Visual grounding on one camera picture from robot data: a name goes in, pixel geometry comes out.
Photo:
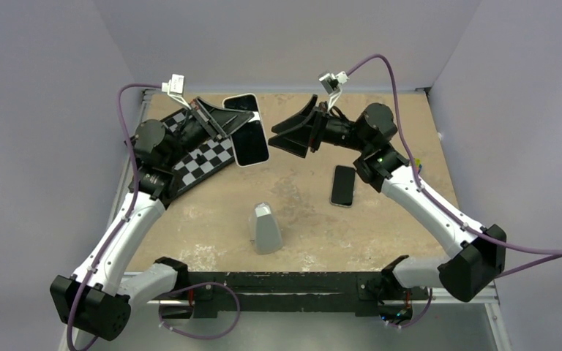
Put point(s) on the black white chessboard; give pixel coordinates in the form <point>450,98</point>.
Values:
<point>198,155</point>

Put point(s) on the grey tapered block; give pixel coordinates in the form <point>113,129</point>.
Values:
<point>265,233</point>

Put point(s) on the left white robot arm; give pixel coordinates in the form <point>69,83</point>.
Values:
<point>94,298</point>

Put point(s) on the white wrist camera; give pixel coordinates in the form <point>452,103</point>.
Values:
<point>332,84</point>
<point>174,88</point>

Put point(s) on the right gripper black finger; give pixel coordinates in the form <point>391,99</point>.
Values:
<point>296,143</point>
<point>298,120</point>

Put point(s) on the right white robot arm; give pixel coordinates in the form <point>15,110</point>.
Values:
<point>474,254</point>

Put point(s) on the colourful toy car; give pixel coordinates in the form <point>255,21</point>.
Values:
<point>418,165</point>

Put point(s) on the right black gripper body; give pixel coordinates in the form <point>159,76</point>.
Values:
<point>320,125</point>

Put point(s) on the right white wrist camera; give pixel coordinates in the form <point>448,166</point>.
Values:
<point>332,84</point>

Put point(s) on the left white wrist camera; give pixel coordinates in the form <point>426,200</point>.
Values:
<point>174,88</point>

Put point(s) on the white phone case with phone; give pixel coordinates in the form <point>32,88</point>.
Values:
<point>249,142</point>

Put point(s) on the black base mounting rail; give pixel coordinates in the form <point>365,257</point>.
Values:
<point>364,294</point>

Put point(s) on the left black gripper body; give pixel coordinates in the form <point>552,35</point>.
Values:
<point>203,117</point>

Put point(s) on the black smartphone on table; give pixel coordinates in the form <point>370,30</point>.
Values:
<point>343,185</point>

